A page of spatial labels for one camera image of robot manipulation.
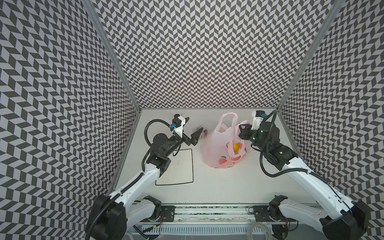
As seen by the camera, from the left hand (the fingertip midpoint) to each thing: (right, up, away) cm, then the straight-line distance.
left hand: (196, 123), depth 70 cm
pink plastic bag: (+14, -14, +10) cm, 22 cm away
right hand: (+21, -2, +4) cm, 21 cm away
